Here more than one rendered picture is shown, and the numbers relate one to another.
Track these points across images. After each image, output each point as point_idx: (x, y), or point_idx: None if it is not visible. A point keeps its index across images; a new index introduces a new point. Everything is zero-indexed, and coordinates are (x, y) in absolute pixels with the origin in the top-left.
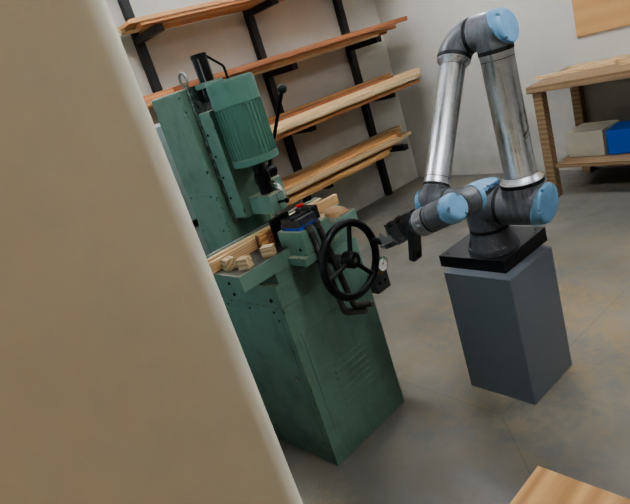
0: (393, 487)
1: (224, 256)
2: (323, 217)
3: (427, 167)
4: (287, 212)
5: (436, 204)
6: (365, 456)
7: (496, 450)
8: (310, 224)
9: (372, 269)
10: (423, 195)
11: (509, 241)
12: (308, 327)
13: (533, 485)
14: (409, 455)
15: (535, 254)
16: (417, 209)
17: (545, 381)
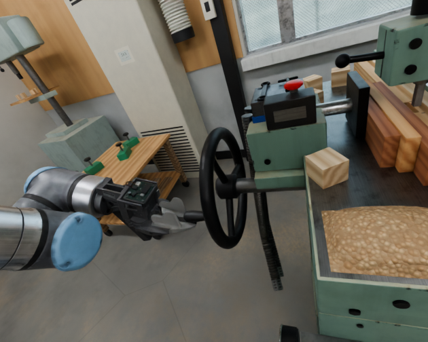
0: (259, 275)
1: (361, 67)
2: (256, 131)
3: None
4: (358, 90)
5: (62, 168)
6: (300, 294)
7: (202, 338)
8: (246, 108)
9: (229, 235)
10: (66, 212)
11: None
12: (306, 205)
13: (125, 182)
14: (265, 308)
15: None
16: (90, 180)
17: None
